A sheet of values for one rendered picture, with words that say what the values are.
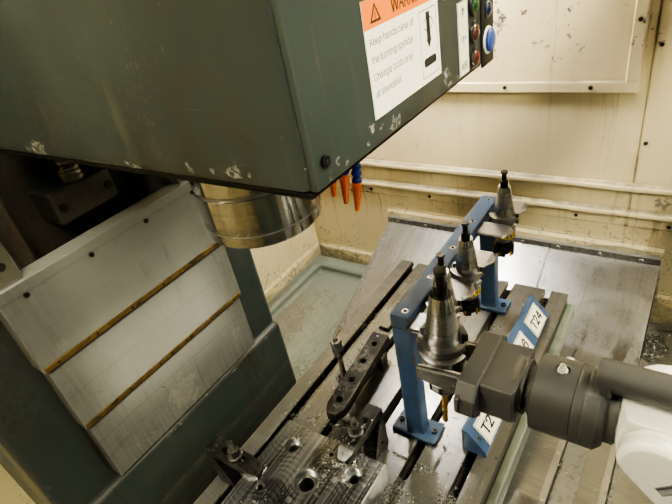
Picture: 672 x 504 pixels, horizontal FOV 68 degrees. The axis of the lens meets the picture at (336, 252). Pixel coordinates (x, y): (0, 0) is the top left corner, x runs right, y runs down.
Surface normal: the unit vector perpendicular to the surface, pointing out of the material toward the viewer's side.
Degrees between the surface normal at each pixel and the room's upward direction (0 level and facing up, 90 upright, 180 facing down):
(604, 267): 24
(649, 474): 88
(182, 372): 91
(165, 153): 90
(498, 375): 1
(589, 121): 90
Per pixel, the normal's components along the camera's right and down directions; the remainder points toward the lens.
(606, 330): -0.38, -0.54
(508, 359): -0.18, -0.83
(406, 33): 0.82, 0.18
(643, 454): -0.55, 0.51
